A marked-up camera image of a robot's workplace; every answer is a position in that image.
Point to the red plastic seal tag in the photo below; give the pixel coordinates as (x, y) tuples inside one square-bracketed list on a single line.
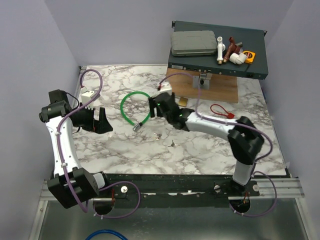
[(225, 113)]

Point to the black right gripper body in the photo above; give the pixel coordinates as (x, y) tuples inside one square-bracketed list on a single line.
[(153, 104)]

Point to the green cable lock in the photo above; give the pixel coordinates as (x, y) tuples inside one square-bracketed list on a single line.
[(137, 126)]

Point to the white pipe fitting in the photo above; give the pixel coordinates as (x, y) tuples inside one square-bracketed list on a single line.
[(220, 49)]

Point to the small key pair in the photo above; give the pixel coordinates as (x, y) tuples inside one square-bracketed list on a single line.
[(157, 136)]

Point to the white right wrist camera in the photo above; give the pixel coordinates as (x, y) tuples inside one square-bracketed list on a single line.
[(164, 87)]

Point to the white elbow pipe fitting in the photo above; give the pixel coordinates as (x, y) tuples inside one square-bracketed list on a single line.
[(238, 58)]

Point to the grey metal bracket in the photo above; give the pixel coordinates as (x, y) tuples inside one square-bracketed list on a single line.
[(201, 81)]

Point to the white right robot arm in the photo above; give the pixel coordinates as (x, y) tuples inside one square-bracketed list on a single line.
[(244, 139)]

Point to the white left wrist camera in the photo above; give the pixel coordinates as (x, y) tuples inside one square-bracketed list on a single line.
[(85, 97)]

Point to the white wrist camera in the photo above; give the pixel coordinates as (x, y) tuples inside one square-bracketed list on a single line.
[(164, 87), (85, 97)]

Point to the wooden board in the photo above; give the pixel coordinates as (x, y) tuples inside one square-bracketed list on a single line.
[(222, 88)]

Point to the aluminium side rail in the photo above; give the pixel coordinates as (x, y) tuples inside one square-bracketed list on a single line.
[(75, 82)]

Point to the dark grey pipe fitting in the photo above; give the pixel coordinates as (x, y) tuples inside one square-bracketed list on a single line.
[(238, 48)]

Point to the brass padlock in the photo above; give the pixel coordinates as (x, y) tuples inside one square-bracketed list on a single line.
[(183, 102)]

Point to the grey plastic case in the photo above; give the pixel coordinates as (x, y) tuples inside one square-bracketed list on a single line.
[(193, 43)]

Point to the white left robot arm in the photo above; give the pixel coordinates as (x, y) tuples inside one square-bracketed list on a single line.
[(71, 184)]

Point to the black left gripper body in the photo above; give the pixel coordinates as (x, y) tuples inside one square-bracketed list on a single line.
[(85, 118)]

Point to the yellow tape measure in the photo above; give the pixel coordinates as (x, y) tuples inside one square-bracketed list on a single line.
[(250, 56)]

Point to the brown pipe fitting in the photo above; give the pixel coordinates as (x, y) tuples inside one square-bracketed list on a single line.
[(231, 48)]

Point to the dark teal network switch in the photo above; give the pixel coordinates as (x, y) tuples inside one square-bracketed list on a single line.
[(252, 39)]

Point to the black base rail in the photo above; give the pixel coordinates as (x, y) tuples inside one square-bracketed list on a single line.
[(127, 191)]

